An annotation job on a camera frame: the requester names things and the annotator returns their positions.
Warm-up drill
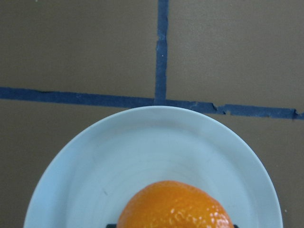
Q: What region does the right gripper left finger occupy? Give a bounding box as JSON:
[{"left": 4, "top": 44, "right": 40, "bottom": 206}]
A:
[{"left": 106, "top": 224, "right": 117, "bottom": 228}]

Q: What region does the light blue plate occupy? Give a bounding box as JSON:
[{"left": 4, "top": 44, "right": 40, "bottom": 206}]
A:
[{"left": 24, "top": 106, "right": 283, "bottom": 228}]

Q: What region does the orange fruit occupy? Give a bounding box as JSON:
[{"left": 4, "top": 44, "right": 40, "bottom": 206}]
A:
[{"left": 116, "top": 180, "right": 234, "bottom": 228}]

